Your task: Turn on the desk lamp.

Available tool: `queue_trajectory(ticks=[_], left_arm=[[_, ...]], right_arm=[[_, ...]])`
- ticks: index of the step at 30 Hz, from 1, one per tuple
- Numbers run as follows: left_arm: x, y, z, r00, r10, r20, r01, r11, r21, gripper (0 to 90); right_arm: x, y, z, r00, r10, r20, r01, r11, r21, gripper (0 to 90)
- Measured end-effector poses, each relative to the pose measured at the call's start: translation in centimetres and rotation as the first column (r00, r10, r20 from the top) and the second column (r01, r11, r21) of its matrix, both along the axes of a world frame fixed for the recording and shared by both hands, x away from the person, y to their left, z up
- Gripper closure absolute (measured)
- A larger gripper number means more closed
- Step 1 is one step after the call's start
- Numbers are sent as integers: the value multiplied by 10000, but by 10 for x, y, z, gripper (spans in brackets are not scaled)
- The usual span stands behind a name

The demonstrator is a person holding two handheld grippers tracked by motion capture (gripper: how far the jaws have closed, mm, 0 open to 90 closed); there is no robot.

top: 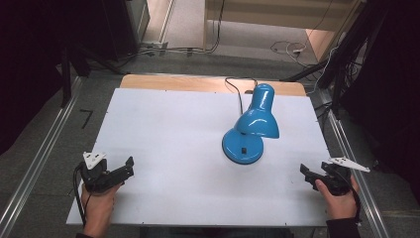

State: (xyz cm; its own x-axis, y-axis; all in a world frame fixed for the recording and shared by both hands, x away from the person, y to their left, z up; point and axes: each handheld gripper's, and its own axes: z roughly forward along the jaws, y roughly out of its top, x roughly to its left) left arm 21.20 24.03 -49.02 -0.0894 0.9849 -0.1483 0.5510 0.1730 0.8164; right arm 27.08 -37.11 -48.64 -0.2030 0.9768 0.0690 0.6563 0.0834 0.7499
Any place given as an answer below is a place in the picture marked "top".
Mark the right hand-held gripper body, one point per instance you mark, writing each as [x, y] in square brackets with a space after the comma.
[338, 180]

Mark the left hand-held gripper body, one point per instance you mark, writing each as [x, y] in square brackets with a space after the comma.
[95, 177]

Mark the blue desk lamp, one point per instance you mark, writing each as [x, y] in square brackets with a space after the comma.
[251, 132]

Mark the person's right hand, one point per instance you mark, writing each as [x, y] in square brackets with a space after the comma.
[340, 205]

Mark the person's left hand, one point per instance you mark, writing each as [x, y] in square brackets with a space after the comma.
[99, 205]

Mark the white board sheet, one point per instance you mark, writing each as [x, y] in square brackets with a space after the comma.
[171, 158]

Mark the wooden table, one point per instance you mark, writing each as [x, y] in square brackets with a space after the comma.
[185, 82]

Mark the dark curtain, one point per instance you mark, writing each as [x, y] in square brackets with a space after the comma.
[26, 66]
[393, 82]

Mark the grey power strip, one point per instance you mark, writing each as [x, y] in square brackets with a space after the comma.
[154, 46]

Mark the black cabinet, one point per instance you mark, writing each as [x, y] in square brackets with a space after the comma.
[119, 26]

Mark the aluminium floor rail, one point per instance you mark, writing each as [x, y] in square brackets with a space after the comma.
[363, 198]
[36, 165]

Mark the black metal stand frame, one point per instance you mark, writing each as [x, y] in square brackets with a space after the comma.
[343, 59]

